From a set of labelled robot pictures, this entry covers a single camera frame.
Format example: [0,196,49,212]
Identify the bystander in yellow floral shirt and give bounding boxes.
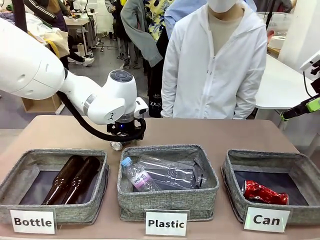
[147,0,176,118]

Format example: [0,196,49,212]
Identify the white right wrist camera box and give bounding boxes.
[299,49,320,81]

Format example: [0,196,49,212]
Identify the silver can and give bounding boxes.
[109,140,124,152]

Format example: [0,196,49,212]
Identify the bystander in grey hoodie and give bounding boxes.
[120,0,164,70]

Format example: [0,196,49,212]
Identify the person's right forearm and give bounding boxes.
[161,62,177,118]

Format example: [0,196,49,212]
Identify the white paper roll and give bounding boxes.
[270,35,287,50]

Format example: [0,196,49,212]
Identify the cream tote bag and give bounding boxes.
[41,28,70,60]

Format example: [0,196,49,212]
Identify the light wooden desk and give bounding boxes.
[65,17,91,57]

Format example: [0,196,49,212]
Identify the open wooden box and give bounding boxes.
[21,92,63,114]

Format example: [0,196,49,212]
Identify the grey fabric basket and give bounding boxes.
[220,149,320,226]
[116,143,220,222]
[0,148,110,225]

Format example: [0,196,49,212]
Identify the thin black cable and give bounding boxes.
[302,71,313,99]

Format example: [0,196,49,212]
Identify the white round table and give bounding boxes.
[254,53,320,111]

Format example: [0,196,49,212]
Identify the white Can label sign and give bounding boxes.
[243,205,293,234]

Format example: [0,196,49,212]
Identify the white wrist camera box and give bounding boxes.
[299,49,320,81]
[134,96,149,118]

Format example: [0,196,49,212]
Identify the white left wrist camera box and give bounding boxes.
[134,96,149,118]

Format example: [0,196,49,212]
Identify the person in white jacket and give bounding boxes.
[161,0,268,120]

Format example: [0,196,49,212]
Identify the brown glass bottle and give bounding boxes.
[41,154,85,206]
[61,156,101,205]

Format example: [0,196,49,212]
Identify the small plastic bottle pink label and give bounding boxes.
[121,156,163,193]

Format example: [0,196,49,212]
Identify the white Plastic label sign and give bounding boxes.
[144,210,190,237]

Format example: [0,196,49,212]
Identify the large clear plastic bottle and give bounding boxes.
[136,154,208,191]

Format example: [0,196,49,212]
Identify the clear plastic tub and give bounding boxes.
[267,11,295,38]

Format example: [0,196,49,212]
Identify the person's left forearm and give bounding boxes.
[233,82,262,120]

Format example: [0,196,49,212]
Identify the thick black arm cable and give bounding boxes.
[56,89,147,144]

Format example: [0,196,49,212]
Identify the white Bottle label sign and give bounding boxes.
[9,207,58,235]

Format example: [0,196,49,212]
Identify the crushed red can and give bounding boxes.
[241,179,290,205]

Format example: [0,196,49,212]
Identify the bystander in dark striped jacket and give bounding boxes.
[23,0,96,68]

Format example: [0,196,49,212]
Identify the bystander in dark clothes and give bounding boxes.
[104,0,121,42]

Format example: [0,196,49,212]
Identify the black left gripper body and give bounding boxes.
[106,119,142,141]

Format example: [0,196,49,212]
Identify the white face mask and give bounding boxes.
[207,0,242,13]

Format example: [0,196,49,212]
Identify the bystander in blue shirt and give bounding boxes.
[164,0,209,38]

